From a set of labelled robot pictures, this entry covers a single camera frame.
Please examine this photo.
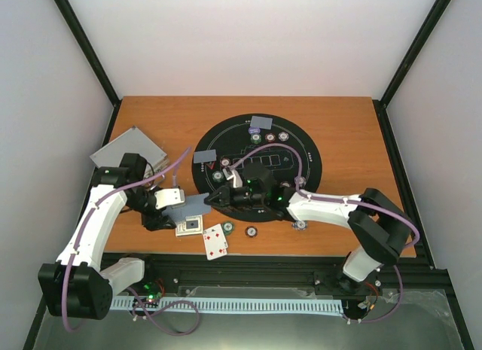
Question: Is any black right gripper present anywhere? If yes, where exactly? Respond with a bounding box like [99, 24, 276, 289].
[204, 183, 267, 214]

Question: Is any green chip seat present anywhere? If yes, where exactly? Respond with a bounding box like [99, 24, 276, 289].
[250, 133, 261, 145]
[212, 171, 224, 183]

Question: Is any blue backed card deck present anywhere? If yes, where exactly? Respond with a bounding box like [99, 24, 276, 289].
[163, 193, 212, 223]

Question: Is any green poker chip stack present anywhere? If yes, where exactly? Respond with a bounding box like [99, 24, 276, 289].
[221, 221, 234, 235]

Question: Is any four of diamonds card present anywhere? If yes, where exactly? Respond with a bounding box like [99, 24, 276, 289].
[203, 224, 227, 260]

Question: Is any orange poker chip stack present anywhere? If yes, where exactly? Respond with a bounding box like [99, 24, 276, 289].
[245, 226, 258, 238]

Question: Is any dealt blue backed card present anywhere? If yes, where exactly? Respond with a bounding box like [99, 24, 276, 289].
[193, 149, 217, 164]

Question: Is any green chip top seat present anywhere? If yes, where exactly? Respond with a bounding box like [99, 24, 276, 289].
[250, 133, 261, 145]

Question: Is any orange chip top seat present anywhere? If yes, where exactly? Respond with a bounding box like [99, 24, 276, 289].
[265, 133, 276, 143]

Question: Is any blue poker chip stack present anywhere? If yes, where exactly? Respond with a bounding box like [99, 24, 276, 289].
[292, 221, 308, 231]

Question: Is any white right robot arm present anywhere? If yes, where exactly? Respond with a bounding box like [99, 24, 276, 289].
[204, 184, 419, 294]

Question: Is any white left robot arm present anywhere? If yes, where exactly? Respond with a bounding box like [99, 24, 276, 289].
[38, 153, 185, 320]

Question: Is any black round poker mat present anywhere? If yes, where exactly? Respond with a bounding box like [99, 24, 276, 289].
[191, 113, 321, 223]

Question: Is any purple blind button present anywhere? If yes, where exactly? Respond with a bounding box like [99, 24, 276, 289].
[249, 127, 261, 135]

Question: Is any metal front tray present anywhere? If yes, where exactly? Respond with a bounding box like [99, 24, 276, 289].
[33, 291, 464, 349]

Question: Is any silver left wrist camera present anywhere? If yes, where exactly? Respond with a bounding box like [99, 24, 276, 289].
[154, 188, 185, 210]

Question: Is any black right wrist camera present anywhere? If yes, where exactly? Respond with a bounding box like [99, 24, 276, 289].
[243, 162, 275, 190]

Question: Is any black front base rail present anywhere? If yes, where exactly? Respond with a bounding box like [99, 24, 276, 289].
[105, 253, 451, 300]

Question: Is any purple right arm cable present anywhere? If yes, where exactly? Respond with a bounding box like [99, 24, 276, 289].
[227, 142, 421, 325]

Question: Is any light blue cable duct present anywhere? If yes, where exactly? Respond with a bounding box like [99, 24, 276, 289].
[108, 296, 345, 315]

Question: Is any black left rear frame post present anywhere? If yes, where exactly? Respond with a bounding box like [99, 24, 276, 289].
[53, 0, 121, 108]

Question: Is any black frame post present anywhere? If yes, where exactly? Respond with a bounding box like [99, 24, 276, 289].
[53, 0, 121, 108]
[380, 0, 452, 109]

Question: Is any black right frame rail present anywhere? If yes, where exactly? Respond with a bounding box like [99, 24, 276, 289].
[372, 99, 435, 269]

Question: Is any black right rear frame post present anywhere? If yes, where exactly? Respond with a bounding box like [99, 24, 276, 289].
[380, 0, 452, 109]

